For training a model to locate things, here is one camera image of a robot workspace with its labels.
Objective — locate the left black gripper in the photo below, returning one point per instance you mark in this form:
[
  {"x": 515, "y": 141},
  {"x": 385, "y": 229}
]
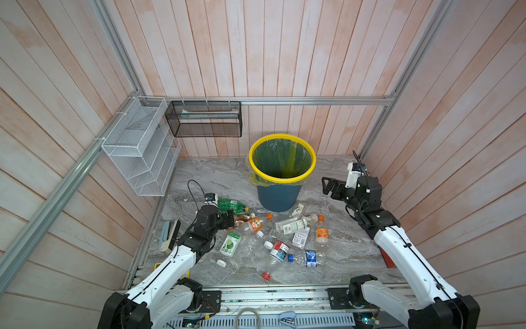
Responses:
[{"x": 225, "y": 223}]

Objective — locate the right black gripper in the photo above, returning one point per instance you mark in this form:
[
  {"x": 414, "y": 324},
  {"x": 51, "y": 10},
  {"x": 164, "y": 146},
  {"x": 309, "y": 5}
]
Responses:
[{"x": 339, "y": 188}]

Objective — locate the brown label plastic bottle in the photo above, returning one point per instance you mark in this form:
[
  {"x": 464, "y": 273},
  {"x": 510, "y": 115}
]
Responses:
[{"x": 239, "y": 220}]

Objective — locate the green plastic bottle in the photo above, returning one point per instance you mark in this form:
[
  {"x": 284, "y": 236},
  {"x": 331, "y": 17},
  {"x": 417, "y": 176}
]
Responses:
[{"x": 226, "y": 204}]

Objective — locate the crushed clear bottle bird label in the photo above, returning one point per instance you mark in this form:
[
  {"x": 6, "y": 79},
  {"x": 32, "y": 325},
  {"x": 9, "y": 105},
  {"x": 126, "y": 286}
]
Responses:
[{"x": 297, "y": 210}]

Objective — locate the clear bottle white cap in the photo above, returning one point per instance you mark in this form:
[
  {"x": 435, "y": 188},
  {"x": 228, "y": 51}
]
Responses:
[{"x": 245, "y": 251}]

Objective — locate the clear bottle orange cap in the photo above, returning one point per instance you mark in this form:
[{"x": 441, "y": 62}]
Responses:
[{"x": 322, "y": 237}]

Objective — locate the clear bottle white green label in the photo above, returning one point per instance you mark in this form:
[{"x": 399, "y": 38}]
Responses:
[{"x": 295, "y": 224}]

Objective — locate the clear bottle white text label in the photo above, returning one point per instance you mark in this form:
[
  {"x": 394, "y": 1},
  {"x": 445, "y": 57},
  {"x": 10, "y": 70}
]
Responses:
[{"x": 300, "y": 238}]

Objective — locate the clear bottle red cap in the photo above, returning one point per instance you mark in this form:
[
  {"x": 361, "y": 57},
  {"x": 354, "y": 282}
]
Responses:
[{"x": 251, "y": 276}]

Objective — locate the red blue label bottle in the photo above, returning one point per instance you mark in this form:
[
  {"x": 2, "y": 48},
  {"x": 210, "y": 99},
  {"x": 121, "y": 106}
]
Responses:
[{"x": 279, "y": 251}]

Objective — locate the blue label blue cap bottle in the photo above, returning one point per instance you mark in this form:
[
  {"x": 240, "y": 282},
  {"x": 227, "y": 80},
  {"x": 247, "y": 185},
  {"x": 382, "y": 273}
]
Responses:
[{"x": 308, "y": 258}]

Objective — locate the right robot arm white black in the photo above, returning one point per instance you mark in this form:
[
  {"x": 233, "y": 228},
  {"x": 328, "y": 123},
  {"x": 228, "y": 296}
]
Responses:
[{"x": 435, "y": 304}]

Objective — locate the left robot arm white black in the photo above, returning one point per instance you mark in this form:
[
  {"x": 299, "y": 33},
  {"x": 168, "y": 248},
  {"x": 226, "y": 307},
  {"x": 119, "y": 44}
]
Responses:
[{"x": 166, "y": 292}]

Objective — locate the blue bin with yellow rim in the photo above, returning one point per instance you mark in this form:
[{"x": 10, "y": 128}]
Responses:
[{"x": 279, "y": 198}]

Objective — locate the yellow-green bin liner bag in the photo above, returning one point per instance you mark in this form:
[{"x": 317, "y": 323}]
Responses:
[{"x": 280, "y": 159}]

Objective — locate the yellow perforated plate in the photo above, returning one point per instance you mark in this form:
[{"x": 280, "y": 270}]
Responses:
[{"x": 185, "y": 275}]

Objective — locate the white black eraser brush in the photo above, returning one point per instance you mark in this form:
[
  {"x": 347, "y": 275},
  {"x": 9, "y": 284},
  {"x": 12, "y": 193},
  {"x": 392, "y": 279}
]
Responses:
[{"x": 169, "y": 235}]

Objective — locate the blue clip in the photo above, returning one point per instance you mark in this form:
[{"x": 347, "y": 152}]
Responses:
[{"x": 288, "y": 319}]

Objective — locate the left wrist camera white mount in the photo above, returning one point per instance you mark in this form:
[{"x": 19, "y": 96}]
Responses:
[{"x": 211, "y": 199}]

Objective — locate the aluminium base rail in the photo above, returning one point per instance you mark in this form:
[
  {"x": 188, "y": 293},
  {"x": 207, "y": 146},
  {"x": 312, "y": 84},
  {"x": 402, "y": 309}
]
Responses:
[{"x": 288, "y": 298}]

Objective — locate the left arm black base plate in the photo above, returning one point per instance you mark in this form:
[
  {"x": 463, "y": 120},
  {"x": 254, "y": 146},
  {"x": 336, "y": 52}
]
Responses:
[{"x": 206, "y": 302}]

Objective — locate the black mesh wall basket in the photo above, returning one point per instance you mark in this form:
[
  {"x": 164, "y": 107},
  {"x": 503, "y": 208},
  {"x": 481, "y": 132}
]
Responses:
[{"x": 191, "y": 119}]

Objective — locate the white wire mesh shelf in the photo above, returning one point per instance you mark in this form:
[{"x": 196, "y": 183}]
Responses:
[{"x": 142, "y": 146}]

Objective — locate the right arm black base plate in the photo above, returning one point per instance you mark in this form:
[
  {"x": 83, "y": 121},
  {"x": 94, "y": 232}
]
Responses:
[{"x": 339, "y": 298}]

